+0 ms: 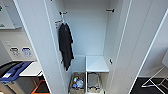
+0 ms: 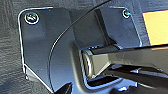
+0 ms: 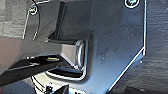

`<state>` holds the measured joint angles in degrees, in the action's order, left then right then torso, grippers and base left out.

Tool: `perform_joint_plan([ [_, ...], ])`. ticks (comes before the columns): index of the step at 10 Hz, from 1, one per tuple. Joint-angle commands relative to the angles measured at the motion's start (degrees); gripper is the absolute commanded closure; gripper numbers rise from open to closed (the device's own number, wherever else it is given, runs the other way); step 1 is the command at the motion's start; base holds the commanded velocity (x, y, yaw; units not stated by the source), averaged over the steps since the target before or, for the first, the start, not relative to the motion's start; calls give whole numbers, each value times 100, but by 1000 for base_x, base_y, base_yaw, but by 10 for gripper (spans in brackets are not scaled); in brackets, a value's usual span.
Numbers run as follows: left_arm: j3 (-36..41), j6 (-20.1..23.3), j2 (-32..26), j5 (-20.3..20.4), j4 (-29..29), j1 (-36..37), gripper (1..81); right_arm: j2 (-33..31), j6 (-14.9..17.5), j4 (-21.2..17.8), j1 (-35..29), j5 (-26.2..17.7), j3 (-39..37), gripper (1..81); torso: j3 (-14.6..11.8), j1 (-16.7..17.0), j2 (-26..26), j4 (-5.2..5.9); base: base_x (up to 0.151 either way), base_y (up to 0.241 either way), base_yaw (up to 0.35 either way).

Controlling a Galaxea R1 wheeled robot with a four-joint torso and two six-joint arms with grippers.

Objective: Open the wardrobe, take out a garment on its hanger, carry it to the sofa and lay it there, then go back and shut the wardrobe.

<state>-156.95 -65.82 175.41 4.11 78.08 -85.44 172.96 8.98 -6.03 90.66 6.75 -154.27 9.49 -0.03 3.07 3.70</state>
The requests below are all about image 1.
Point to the white wardrobe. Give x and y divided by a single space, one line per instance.
86 30

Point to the black hanging garment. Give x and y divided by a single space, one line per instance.
66 43

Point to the white wardrobe shelf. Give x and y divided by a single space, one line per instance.
96 63

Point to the small metal wardrobe fitting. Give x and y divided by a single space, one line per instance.
110 61

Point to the white plastic clothes hanger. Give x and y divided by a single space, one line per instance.
59 22

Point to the white item in box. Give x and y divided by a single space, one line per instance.
80 82

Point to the blue item in box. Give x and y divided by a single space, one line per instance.
75 86

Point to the brown cardboard box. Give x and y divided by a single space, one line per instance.
70 87

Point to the white wardrobe door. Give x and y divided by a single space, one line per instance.
36 40
140 43

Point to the white flat board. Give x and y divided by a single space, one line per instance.
32 68

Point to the grey bin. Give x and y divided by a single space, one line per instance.
11 89

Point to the dark wardrobe rail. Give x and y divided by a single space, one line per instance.
63 13

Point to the blue printed wall label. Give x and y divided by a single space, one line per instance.
27 51

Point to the orange metal frame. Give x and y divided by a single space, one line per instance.
41 88

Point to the white wall-mounted box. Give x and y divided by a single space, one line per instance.
6 18

